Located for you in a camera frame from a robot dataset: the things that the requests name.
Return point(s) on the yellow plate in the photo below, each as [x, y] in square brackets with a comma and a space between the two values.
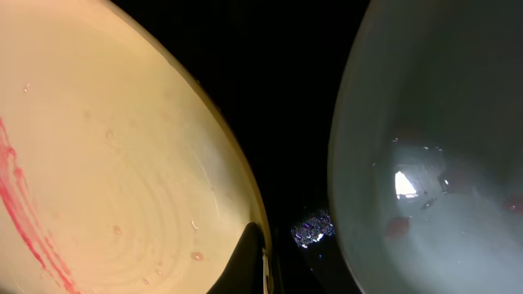
[118, 173]

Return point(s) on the round black tray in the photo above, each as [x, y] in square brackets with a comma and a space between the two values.
[273, 69]

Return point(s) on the light blue plate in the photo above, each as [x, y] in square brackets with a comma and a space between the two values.
[425, 151]

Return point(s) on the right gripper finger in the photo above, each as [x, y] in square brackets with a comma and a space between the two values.
[244, 272]

